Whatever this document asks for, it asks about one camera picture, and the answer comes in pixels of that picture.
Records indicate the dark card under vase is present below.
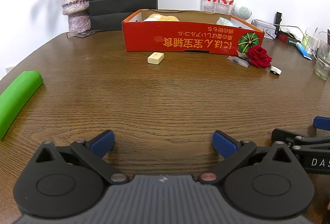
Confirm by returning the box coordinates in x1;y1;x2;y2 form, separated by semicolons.
66;31;96;38

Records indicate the green foam roll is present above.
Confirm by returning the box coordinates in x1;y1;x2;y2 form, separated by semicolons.
1;70;43;140

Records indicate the white and yellow plush toy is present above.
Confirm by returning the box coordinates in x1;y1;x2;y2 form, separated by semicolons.
143;14;179;22

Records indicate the clear plastic wrapper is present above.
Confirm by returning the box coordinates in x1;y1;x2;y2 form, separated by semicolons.
227;51;250;68

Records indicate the iridescent plastic bag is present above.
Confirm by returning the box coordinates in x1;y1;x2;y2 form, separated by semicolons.
216;17;236;27

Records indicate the blue white tube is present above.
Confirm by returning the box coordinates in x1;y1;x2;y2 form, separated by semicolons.
296;42;312;60

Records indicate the clear glass cup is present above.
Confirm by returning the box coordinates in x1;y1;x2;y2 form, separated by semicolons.
314;41;330;81

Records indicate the white robot speaker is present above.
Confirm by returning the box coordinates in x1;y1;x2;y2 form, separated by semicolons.
233;4;252;20

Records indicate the red rose flower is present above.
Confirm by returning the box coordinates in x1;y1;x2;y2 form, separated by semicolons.
246;45;272;68

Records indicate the white tin box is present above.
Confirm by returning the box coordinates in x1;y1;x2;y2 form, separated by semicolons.
251;19;276;40

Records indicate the white charging cable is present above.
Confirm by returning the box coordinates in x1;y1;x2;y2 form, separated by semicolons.
278;23;323;60

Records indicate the cream soap bar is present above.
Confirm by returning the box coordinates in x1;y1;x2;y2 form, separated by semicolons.
147;52;164;65

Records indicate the red cardboard box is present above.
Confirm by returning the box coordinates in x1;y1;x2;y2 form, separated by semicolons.
122;9;264;55

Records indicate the red and green box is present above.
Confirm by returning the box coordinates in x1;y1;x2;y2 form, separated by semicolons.
277;32;300;47

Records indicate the small green spray bottle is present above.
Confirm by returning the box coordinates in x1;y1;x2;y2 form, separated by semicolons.
302;27;311;52

